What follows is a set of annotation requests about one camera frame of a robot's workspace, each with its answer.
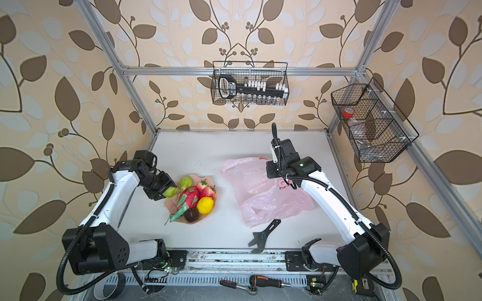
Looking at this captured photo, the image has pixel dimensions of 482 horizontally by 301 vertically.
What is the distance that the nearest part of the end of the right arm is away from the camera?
1.72 feet

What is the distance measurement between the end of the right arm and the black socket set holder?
32 centimetres

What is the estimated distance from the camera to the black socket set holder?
0.83 metres
